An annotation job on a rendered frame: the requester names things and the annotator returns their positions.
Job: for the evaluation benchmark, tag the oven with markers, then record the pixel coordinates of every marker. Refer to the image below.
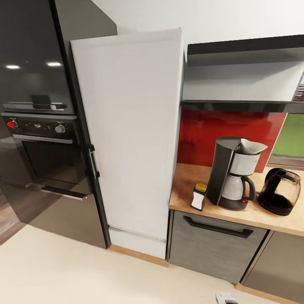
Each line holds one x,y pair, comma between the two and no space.
52,149

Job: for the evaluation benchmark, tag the cabinet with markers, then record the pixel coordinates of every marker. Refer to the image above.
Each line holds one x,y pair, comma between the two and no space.
277,267
38,74

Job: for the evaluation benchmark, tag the coffee maker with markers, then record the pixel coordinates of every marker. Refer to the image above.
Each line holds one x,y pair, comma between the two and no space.
230,171

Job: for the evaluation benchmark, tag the fridge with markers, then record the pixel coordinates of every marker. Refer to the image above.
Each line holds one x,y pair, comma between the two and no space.
131,87

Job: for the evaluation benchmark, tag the bottle of coffee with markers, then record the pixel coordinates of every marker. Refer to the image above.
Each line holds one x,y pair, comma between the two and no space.
199,192

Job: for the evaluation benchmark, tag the countertop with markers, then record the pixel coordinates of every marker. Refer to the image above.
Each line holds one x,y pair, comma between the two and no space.
187,176

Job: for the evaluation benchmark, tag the paper coffee filter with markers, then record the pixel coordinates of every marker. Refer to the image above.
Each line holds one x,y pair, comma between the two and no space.
251,148

